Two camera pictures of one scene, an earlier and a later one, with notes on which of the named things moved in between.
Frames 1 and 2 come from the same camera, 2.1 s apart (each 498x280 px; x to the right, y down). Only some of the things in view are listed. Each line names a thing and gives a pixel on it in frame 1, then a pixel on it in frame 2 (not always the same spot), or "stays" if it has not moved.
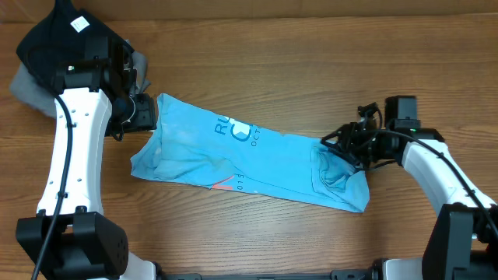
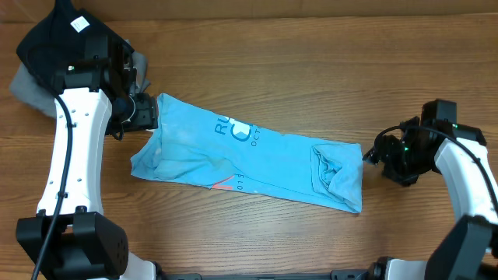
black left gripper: x=146 y=120 stays
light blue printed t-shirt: x=194 y=145 stays
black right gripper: x=345 y=144 → x=382 y=153
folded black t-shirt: x=61 y=36 stays
